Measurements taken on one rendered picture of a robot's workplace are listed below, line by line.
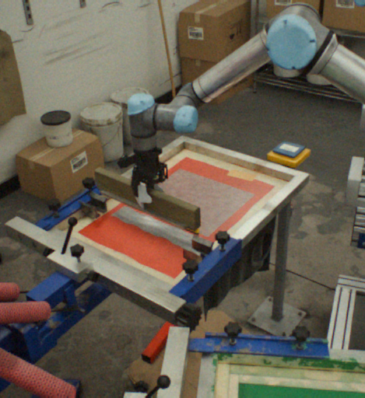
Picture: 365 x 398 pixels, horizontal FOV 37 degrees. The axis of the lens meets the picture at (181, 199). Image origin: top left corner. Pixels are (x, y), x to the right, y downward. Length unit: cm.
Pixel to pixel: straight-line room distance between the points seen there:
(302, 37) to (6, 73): 268
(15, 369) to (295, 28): 95
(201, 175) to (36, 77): 209
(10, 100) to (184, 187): 200
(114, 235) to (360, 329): 125
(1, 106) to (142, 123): 225
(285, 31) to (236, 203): 80
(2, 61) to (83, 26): 76
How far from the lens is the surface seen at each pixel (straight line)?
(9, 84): 376
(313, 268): 315
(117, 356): 271
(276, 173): 207
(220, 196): 196
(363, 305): 268
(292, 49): 131
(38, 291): 153
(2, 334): 148
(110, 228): 185
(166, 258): 169
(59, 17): 401
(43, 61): 396
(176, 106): 151
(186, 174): 210
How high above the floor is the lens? 204
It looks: 34 degrees down
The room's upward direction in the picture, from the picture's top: 3 degrees counter-clockwise
